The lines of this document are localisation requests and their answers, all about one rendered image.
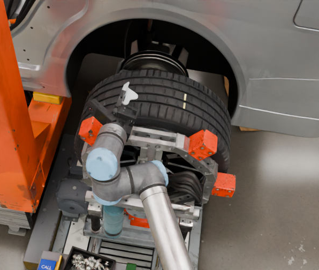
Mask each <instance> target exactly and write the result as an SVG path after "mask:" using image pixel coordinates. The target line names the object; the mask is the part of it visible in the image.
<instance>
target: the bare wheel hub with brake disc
mask: <svg viewBox="0 0 319 270"><path fill-rule="evenodd" d="M122 69H123V70H130V71H132V70H133V71H134V70H154V71H155V70H160V71H166V72H172V73H176V74H178V75H182V76H185V77H186V73H185V71H184V69H183V68H182V67H181V66H180V65H179V64H178V63H177V62H176V61H174V60H172V59H171V58H168V57H166V56H163V55H159V54H140V55H136V56H134V57H132V58H130V59H129V60H128V61H127V62H126V63H125V64H124V66H123V68H122Z"/></svg>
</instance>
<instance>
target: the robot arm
mask: <svg viewBox="0 0 319 270"><path fill-rule="evenodd" d="M129 83H130V82H127V83H126V84H124V86H123V88H122V90H121V93H120V96H119V98H118V101H117V103H115V105H114V108H113V110H112V113H110V112H109V111H108V110H107V109H106V108H104V107H103V106H102V105H101V104H100V103H99V102H98V101H97V100H96V99H92V100H89V101H88V105H87V111H88V112H89V113H90V114H91V115H93V116H94V117H95V118H96V119H97V120H98V121H99V122H100V123H101V124H102V125H103V126H102V127H101V128H100V130H99V132H98V135H97V137H96V140H95V142H94V144H93V147H92V150H91V151H90V153H89V155H88V157H87V161H86V169H87V172H88V173H89V174H90V175H91V177H92V192H93V194H94V198H95V200H96V201H97V202H98V203H100V204H102V205H107V206H110V205H114V204H116V203H118V202H119V201H120V200H121V198H122V196H126V195H129V194H134V193H138V194H139V197H140V199H141V201H142V204H143V207H144V210H145V214H146V217H147V220H148V223H149V226H150V230H151V233H152V236H153V239H154V242H155V245H156V249H157V252H158V255H159V259H160V261H161V264H162V268H163V270H194V268H193V265H192V262H191V259H190V257H189V254H188V251H187V247H186V245H185V242H184V239H183V236H182V234H181V231H180V228H179V225H178V222H177V219H176V216H175V214H174V211H173V208H172V205H171V202H170V199H169V196H168V193H167V188H166V186H167V185H168V175H167V173H166V169H165V167H164V165H163V164H162V162H160V161H158V160H155V161H147V162H145V163H139V164H135V165H132V166H127V167H120V157H121V154H122V152H123V149H124V146H125V143H126V142H127V141H128V139H129V137H130V134H131V131H132V127H133V125H134V122H135V120H136V117H137V114H138V111H139V110H138V109H135V108H133V107H131V106H128V107H126V106H123V105H127V104H128V103H129V101H130V100H136V99H137V98H138V95H137V93H135V92H134V91H132V90H131V89H129V88H128V86H129ZM124 97H125V99H124ZM123 99H124V101H123ZM121 104H123V105H122V106H121Z"/></svg>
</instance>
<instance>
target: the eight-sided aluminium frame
mask: <svg viewBox="0 0 319 270"><path fill-rule="evenodd" d="M147 137H148V138H147ZM151 138H155V139H151ZM157 139H160V140H157ZM189 140H190V138H188V137H186V136H185V135H183V134H179V133H171V132H164V131H158V130H152V129H146V128H142V127H136V126H133V127H132V131H131V134H130V137H129V139H128V141H127V142H126V143H125V145H132V146H138V147H147V148H150V149H159V150H163V151H167V152H173V153H177V154H179V155H180V156H181V157H182V158H184V159H185V160H186V161H187V162H189V163H190V164H191V165H192V166H193V167H194V168H196V169H197V170H198V171H199V172H200V173H202V174H203V175H204V177H203V179H202V182H201V184H204V189H203V201H202V204H205V203H207V201H208V200H209V196H210V194H211V191H212V189H213V187H214V184H215V182H216V180H217V174H218V164H217V163H216V162H215V160H213V159H212V158H210V157H207V158H205V159H203V160H201V161H199V160H197V159H196V158H194V157H192V156H191V155H189V154H188V149H189ZM91 150H92V146H91V145H90V144H88V143H86V142H85V143H84V146H83V149H82V153H81V159H82V172H83V182H84V183H86V184H87V185H88V186H90V187H92V177H91V175H90V174H89V173H88V172H87V169H86V161H87V157H88V155H89V153H90V151H91ZM169 199H170V202H172V203H178V204H189V205H194V201H195V199H194V198H193V197H192V196H191V195H190V194H188V193H186V192H182V193H178V194H174V195H171V196H169Z"/></svg>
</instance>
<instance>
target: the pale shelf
mask: <svg viewBox="0 0 319 270"><path fill-rule="evenodd" d="M60 256H62V257H63V260H62V264H61V267H60V270H62V268H63V266H64V264H65V262H66V259H67V257H68V254H64V253H58V252H51V251H45V250H43V251H42V254H41V258H40V259H46V260H52V261H57V262H58V261H59V257H60ZM39 263H40V262H39ZM38 266H39V265H38ZM126 266H127V264H122V263H118V262H116V263H115V270H126ZM37 269H38V267H37Z"/></svg>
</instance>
